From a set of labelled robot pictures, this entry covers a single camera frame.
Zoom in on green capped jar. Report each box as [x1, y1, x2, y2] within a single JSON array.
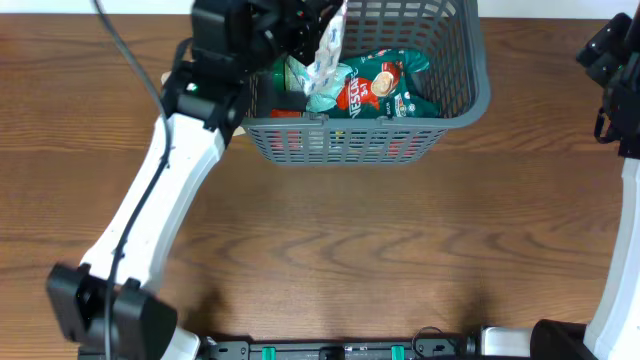
[[272, 69, 287, 93]]

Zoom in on mint green packet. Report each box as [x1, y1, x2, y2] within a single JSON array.
[[284, 57, 353, 113]]

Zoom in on Kleenex tissue multipack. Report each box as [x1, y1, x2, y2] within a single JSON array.
[[302, 1, 348, 95]]

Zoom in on green Nescafe coffee bag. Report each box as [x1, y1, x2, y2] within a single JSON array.
[[308, 49, 440, 119]]

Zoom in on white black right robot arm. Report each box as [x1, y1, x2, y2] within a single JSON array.
[[464, 13, 639, 360]]

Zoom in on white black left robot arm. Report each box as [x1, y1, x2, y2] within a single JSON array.
[[46, 0, 345, 359]]

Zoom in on crumpled beige paper pouch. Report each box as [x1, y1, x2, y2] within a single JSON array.
[[161, 68, 250, 141]]

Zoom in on grey plastic lattice basket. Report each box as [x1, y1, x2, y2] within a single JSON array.
[[243, 0, 490, 165]]

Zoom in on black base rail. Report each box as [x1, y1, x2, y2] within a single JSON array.
[[199, 327, 536, 360]]

